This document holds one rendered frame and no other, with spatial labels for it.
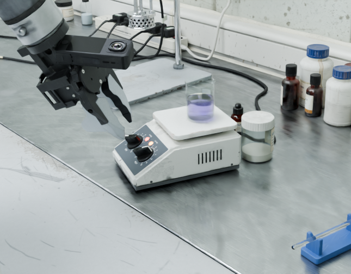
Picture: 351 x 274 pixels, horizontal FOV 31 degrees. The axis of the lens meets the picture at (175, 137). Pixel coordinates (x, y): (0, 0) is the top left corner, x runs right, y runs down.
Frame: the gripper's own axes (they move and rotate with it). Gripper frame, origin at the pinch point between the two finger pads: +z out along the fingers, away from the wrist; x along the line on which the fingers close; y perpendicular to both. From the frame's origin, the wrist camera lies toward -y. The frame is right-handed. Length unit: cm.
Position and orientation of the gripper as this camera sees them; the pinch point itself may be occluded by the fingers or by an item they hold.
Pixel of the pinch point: (127, 123)
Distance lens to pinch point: 103.6
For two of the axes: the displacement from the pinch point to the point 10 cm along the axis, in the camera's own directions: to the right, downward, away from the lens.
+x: -2.2, 6.8, -7.0
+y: -8.4, 2.3, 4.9
